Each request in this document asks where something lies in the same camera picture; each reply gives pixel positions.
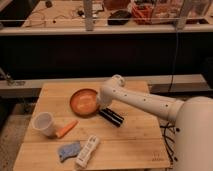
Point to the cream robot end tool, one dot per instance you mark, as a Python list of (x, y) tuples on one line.
[(104, 104)]

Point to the orange ceramic bowl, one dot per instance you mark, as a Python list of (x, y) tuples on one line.
[(83, 102)]

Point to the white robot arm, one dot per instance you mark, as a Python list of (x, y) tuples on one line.
[(193, 120)]

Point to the black rectangular case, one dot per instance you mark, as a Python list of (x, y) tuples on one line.
[(111, 116)]

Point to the white remote controller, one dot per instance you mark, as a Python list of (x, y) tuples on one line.
[(87, 150)]

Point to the orange carrot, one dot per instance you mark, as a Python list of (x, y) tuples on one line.
[(63, 131)]

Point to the blue sponge cloth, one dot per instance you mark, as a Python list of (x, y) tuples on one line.
[(69, 151)]

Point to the white plastic cup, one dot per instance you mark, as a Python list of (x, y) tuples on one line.
[(43, 122)]

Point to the black object on bench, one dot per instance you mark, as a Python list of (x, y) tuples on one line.
[(119, 17)]

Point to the orange crate on bench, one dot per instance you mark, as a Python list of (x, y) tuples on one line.
[(142, 14)]

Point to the metal clamp at left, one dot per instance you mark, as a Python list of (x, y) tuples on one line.
[(10, 81)]

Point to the grey metal post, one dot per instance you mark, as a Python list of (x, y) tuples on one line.
[(88, 14)]

